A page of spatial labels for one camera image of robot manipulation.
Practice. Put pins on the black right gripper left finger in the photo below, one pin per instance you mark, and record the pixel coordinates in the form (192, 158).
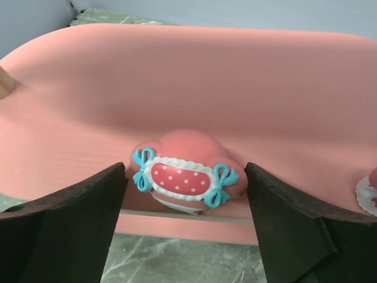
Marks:
(64, 236)

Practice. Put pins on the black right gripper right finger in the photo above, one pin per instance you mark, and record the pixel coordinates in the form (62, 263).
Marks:
(304, 239)

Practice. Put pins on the pink white frilly toy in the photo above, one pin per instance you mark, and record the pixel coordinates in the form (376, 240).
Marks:
(366, 190)

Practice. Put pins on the pink cloud toy blue bows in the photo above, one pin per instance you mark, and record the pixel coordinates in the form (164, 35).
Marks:
(187, 170)

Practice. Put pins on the pink three-tier wooden shelf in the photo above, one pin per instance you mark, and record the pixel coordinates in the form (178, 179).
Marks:
(300, 104)

